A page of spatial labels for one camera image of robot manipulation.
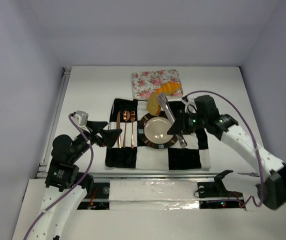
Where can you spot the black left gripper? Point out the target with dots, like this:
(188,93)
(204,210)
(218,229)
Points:
(98,135)

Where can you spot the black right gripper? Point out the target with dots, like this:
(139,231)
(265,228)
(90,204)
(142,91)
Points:
(182,122)

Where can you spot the silver metal tongs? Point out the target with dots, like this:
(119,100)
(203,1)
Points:
(163,102)

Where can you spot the bread slice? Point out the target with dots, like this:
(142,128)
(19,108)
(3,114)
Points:
(152,105)

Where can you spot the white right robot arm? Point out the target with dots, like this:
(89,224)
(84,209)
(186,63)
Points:
(201,113)

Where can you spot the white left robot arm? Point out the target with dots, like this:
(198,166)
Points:
(65,185)

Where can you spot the copper knife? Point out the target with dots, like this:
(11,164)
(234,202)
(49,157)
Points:
(118,126)

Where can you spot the striped rim ceramic plate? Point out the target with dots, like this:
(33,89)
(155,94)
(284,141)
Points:
(152,132)

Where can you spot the copper spoon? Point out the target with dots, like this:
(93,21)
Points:
(126,117)

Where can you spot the black white checkered placemat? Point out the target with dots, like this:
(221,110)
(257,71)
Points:
(137,155)

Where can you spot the copper fork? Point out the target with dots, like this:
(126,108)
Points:
(132,119)

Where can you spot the orange croissant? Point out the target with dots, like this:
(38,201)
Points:
(169,88)

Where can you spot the floral rectangular tray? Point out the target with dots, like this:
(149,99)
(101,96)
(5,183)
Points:
(146,82)

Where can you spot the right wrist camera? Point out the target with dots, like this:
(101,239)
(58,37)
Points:
(190,106)

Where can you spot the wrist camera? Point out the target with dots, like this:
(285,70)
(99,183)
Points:
(80,118)
(190,106)

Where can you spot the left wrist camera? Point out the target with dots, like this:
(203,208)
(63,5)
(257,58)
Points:
(80,118)

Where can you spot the aluminium rail frame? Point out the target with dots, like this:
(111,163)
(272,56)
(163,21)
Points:
(93,89)

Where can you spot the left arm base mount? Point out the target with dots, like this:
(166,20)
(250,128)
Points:
(97,197)

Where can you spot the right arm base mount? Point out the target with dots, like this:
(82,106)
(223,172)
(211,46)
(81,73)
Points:
(214,195)

